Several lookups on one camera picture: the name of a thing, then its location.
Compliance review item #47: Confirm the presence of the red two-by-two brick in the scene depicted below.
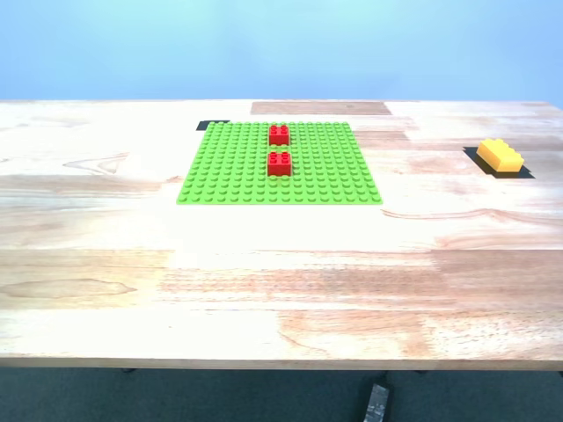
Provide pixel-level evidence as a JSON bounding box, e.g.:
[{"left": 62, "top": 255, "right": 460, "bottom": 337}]
[
  {"left": 267, "top": 151, "right": 293, "bottom": 178},
  {"left": 268, "top": 124, "right": 291, "bottom": 147}
]

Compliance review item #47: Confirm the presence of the yellow two-by-four brick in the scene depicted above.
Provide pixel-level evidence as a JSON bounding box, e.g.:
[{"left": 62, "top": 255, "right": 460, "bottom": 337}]
[{"left": 476, "top": 138, "right": 526, "bottom": 173}]

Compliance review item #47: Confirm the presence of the grey scuffed table leg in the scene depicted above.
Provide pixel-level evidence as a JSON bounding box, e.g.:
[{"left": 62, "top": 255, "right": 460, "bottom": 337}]
[{"left": 363, "top": 382, "right": 392, "bottom": 422}]

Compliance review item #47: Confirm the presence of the green studded baseplate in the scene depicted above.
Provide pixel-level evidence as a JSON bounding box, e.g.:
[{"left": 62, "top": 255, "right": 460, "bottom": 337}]
[{"left": 175, "top": 120, "right": 384, "bottom": 207}]

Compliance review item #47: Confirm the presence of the black tape rectangle outline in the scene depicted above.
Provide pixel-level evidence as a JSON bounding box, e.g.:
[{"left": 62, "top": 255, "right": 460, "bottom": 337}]
[{"left": 463, "top": 147, "right": 537, "bottom": 180}]

